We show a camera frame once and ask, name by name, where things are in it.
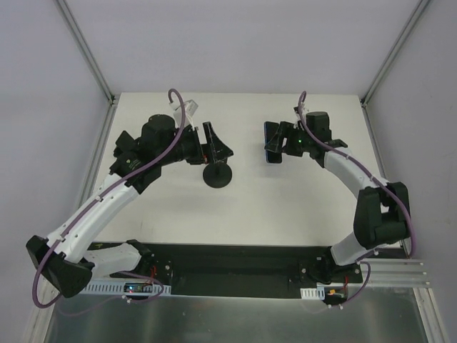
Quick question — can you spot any black smartphone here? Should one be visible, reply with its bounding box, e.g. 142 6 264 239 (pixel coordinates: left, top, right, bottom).
263 121 282 164

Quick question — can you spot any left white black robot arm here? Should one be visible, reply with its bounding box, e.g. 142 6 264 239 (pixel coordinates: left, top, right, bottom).
26 114 233 298

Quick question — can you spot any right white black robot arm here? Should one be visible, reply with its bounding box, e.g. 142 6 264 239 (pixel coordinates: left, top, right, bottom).
263 111 412 282

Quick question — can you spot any black round-base phone stand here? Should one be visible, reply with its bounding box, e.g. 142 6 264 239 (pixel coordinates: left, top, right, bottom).
203 163 233 189

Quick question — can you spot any black folding phone stand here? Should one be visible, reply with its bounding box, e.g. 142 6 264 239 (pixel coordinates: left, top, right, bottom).
113 131 136 158

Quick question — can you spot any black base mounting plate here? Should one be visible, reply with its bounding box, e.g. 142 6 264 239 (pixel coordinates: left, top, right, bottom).
89 239 368 299

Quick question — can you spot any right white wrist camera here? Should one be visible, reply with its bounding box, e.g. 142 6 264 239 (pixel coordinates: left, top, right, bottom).
293 104 309 121

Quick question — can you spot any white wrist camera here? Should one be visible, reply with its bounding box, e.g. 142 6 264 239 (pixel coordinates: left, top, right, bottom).
293 104 309 121
169 99 199 129

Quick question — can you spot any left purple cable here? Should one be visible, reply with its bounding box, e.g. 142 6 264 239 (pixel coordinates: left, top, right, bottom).
32 88 189 317

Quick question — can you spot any purple cable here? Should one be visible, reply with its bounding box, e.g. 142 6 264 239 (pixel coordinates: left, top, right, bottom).
32 88 189 317
295 90 412 314

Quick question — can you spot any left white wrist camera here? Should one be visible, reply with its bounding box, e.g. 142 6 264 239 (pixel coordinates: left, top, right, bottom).
169 99 199 129

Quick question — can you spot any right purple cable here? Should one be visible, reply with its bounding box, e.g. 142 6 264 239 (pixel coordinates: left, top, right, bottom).
295 90 412 314

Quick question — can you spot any right white slotted cable duct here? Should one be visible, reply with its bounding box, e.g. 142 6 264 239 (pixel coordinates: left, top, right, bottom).
300 287 326 301

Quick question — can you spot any white slotted cable duct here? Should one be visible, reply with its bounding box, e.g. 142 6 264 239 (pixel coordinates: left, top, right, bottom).
300 287 326 301
80 280 171 297

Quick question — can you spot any front aluminium rail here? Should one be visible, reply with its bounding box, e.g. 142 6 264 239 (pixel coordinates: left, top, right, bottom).
46 251 429 287

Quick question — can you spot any left white slotted cable duct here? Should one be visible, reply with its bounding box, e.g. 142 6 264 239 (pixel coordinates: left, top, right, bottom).
80 280 171 297

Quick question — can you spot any right aluminium frame post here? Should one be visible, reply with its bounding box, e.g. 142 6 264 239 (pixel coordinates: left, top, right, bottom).
361 0 433 109

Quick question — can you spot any aluminium frame post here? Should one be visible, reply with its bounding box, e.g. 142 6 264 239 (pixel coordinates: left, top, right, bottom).
54 0 116 105
361 0 433 109

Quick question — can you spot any left aluminium frame post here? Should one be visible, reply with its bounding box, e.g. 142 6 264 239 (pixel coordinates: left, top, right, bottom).
54 0 116 105

